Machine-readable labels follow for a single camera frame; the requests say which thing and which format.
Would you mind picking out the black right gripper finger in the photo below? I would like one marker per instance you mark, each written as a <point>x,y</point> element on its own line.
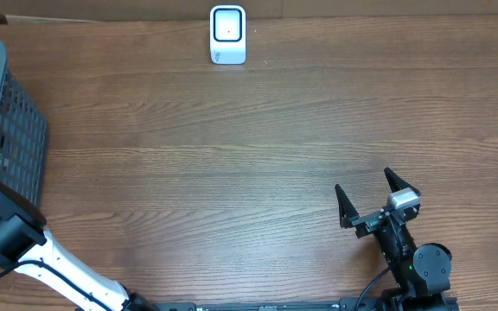
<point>347,212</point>
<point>396,183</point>

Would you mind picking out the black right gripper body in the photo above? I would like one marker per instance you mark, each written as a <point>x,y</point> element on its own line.
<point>393,247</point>

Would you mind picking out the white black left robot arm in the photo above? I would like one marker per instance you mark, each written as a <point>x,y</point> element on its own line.
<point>27,247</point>

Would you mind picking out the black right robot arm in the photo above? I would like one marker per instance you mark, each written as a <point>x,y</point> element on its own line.
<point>415,277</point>

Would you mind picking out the grey plastic mesh basket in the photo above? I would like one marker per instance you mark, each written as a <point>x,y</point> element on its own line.
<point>24,134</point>

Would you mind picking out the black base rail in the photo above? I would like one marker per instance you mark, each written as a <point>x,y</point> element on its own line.
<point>266,306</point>

